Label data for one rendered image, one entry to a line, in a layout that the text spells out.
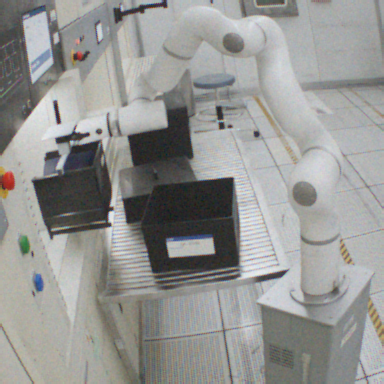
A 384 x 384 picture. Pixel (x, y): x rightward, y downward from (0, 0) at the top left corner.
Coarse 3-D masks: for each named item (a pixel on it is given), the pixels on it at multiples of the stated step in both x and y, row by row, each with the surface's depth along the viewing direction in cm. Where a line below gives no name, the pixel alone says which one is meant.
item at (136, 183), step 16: (160, 160) 225; (176, 160) 222; (128, 176) 216; (144, 176) 213; (160, 176) 211; (176, 176) 208; (192, 176) 206; (128, 192) 202; (144, 192) 200; (128, 208) 200; (144, 208) 201
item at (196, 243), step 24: (168, 192) 188; (192, 192) 187; (216, 192) 186; (144, 216) 168; (168, 216) 192; (192, 216) 191; (216, 216) 190; (144, 240) 166; (168, 240) 164; (192, 240) 163; (216, 240) 163; (168, 264) 168; (192, 264) 167; (216, 264) 167
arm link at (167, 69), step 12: (156, 60) 136; (168, 60) 133; (180, 60) 133; (144, 72) 145; (156, 72) 137; (168, 72) 136; (180, 72) 137; (144, 84) 152; (156, 84) 139; (168, 84) 139; (132, 96) 154; (144, 96) 154
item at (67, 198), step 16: (64, 128) 152; (64, 144) 153; (80, 144) 166; (96, 144) 166; (64, 160) 149; (96, 160) 152; (48, 176) 146; (64, 176) 147; (80, 176) 147; (96, 176) 148; (48, 192) 149; (64, 192) 149; (80, 192) 149; (96, 192) 150; (48, 208) 151; (64, 208) 151; (80, 208) 152; (96, 208) 152; (112, 208) 169; (48, 224) 153; (64, 224) 156; (80, 224) 158; (96, 224) 160
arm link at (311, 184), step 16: (304, 160) 126; (320, 160) 125; (304, 176) 122; (320, 176) 121; (336, 176) 127; (288, 192) 127; (304, 192) 122; (320, 192) 121; (304, 208) 126; (320, 208) 124; (304, 224) 134; (320, 224) 131; (336, 224) 133; (304, 240) 137; (320, 240) 134
